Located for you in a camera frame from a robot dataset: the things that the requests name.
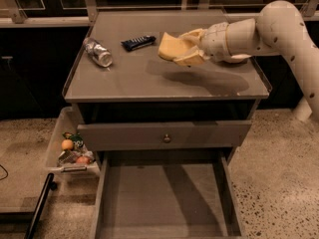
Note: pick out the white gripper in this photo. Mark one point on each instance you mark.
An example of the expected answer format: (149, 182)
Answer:
(214, 41)

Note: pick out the yellow sponge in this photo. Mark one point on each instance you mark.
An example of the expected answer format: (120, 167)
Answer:
(171, 47)

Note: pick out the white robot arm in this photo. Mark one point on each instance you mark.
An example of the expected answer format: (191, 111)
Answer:
(279, 29)

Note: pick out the grey drawer cabinet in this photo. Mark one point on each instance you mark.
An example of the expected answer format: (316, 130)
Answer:
(141, 87)

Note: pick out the grey top drawer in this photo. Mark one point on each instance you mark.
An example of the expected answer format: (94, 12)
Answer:
(149, 135)

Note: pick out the round metal drawer knob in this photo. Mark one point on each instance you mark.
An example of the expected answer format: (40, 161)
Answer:
(166, 138)

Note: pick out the open grey middle drawer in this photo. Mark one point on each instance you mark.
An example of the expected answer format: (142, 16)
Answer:
(166, 194)

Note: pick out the white paper bowl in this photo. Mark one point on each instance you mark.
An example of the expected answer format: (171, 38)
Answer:
(234, 59)

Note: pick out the clear plastic water bottle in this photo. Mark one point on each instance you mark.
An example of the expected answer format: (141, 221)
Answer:
(99, 54)

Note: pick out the green snack bag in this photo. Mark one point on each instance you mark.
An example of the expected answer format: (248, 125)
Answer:
(75, 138)

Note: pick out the red apple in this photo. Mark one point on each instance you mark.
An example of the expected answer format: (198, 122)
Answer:
(83, 160)

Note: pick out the orange fruit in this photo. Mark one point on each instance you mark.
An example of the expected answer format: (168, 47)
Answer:
(67, 144)

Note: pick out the silver foil snack packet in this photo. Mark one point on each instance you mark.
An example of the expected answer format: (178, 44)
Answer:
(67, 156)

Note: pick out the clear plastic storage bin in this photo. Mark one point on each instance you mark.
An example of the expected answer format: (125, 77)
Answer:
(66, 122)

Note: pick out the black bar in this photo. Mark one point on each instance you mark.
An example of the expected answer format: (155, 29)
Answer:
(49, 185)

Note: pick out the white railing frame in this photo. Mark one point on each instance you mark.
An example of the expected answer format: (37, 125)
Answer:
(46, 19)

